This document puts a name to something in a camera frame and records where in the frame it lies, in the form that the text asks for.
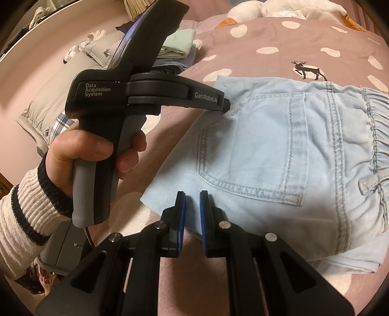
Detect light blue pants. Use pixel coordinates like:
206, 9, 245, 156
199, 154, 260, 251
140, 76, 389, 272

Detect white plush goose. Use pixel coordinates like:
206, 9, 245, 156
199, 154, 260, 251
215, 0, 370, 32

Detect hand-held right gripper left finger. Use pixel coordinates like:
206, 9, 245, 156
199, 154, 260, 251
35, 191, 187, 316

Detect pink dotted bedsheet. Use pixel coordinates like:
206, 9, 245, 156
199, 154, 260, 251
0, 12, 389, 316

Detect person's left forearm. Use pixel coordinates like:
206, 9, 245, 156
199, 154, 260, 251
0, 150, 73, 280

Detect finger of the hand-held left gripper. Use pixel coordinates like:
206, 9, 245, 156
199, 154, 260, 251
127, 72, 231, 115

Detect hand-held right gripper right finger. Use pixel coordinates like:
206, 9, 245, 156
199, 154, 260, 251
199, 190, 355, 316

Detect grey device plate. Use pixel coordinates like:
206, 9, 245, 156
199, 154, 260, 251
37, 217, 93, 276

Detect person's left hand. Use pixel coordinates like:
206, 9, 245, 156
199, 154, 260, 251
45, 126, 147, 199

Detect large grey pillow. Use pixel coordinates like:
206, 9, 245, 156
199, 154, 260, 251
15, 59, 110, 143

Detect small grey pillow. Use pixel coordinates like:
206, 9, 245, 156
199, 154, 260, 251
82, 30, 126, 66

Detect green folded garment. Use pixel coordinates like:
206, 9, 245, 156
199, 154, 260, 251
156, 29, 196, 60

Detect dark blue folded jeans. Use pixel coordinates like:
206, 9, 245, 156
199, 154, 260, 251
152, 59, 183, 75

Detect plaid pillow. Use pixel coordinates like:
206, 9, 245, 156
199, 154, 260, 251
45, 112, 80, 146

